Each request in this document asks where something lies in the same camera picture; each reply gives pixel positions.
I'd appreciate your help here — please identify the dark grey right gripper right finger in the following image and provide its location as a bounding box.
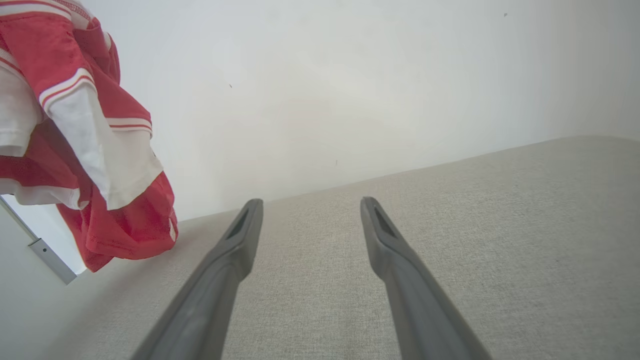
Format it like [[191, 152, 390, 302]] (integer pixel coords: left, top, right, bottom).
[[360, 196, 494, 360]]

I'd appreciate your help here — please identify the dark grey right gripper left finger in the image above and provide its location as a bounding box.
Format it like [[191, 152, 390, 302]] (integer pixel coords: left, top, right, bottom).
[[131, 198, 264, 360]]

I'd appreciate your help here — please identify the red white basketball jersey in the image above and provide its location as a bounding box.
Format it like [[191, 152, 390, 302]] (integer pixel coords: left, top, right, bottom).
[[0, 0, 179, 273]]

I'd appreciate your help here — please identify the grey metal bracket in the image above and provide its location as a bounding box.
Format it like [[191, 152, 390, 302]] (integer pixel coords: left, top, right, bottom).
[[0, 196, 78, 286]]

